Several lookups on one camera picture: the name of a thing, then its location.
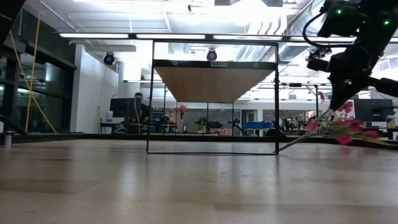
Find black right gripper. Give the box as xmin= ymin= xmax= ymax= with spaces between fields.
xmin=307 ymin=45 xmax=380 ymax=111

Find red blossom flower sprig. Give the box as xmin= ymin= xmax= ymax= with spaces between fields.
xmin=279 ymin=91 xmax=396 ymax=152

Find pink flowers in vase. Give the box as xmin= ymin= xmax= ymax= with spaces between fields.
xmin=177 ymin=104 xmax=189 ymax=125

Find black monitor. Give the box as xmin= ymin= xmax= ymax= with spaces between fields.
xmin=353 ymin=98 xmax=395 ymax=123
xmin=110 ymin=98 xmax=142 ymax=118

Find blue storage bin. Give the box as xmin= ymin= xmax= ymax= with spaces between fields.
xmin=242 ymin=121 xmax=273 ymax=130

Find long white light bar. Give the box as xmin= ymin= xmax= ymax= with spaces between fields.
xmin=58 ymin=32 xmax=398 ymax=44

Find person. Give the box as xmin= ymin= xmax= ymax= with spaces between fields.
xmin=132 ymin=92 xmax=150 ymax=125

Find black metal rig frame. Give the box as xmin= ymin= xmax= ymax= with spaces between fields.
xmin=273 ymin=83 xmax=320 ymax=125

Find silver ventilation duct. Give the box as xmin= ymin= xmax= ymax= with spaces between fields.
xmin=278 ymin=0 xmax=327 ymax=65

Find wooden shelf with black frame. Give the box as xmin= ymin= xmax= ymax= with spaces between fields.
xmin=146 ymin=39 xmax=280 ymax=156

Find black metal table frame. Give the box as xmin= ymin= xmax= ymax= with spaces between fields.
xmin=0 ymin=132 xmax=398 ymax=150

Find yellow extension cable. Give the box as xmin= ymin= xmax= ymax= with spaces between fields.
xmin=7 ymin=0 xmax=57 ymax=134

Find silver metal post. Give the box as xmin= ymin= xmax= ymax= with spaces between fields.
xmin=2 ymin=130 xmax=16 ymax=149

